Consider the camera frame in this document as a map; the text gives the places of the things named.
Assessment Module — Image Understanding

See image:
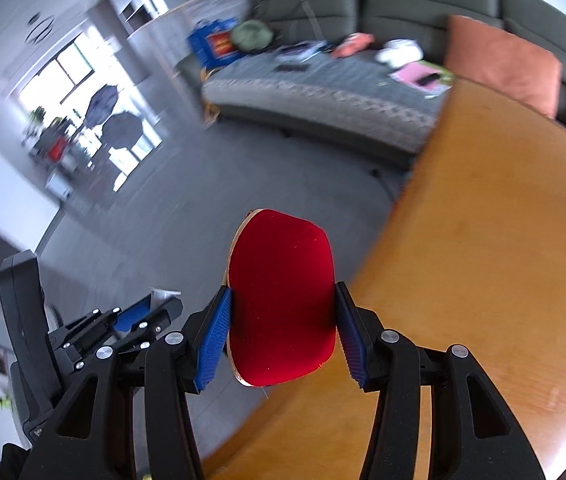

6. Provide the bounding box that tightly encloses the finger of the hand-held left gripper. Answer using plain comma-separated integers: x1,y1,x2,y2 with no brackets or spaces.
49,296,156,356
70,299,185,376

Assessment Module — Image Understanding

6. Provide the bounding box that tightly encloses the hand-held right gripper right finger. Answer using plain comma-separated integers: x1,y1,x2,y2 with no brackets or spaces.
334,281,546,480

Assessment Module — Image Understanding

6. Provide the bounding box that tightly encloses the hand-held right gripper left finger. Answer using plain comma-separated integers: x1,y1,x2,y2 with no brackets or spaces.
20,285,236,480

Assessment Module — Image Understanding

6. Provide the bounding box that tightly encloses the red table tennis paddle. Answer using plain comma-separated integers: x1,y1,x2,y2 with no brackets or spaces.
224,208,338,388

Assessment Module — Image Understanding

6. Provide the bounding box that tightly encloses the white box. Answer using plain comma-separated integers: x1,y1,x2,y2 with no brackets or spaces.
45,172,71,201

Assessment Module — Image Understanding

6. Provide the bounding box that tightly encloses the dark grey umbrella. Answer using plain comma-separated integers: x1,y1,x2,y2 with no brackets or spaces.
104,112,144,150

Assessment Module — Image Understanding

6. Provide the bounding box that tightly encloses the dark blue umbrella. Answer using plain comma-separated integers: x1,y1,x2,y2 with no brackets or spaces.
85,85,120,126

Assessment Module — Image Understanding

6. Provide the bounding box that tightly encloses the grey quilted blanket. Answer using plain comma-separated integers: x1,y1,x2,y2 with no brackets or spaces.
202,42,456,153

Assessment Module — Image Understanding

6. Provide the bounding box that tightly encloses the pink book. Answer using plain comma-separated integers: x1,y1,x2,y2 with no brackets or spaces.
389,60,456,98

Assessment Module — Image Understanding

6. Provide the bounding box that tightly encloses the blue shopping bag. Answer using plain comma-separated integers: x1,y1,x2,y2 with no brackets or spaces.
187,17,239,68

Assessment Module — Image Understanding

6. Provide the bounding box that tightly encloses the white cloth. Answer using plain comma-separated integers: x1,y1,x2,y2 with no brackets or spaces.
375,39,424,66

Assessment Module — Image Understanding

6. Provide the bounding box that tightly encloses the round ceiling fixture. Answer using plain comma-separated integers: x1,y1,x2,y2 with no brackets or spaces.
27,12,56,43

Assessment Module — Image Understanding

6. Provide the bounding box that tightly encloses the blue magazine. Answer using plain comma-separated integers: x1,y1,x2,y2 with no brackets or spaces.
278,40,329,61

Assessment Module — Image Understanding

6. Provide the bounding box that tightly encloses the pink cloth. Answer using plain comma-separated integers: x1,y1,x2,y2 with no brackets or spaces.
332,32,375,59

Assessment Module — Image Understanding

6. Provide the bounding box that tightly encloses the green hat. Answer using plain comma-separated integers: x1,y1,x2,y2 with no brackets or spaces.
230,20,275,55

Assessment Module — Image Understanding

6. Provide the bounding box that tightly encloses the orange cushion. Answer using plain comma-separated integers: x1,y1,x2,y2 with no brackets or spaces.
443,15,564,120

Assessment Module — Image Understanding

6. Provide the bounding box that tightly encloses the black floor cable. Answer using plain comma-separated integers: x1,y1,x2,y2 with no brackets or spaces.
372,170,399,202

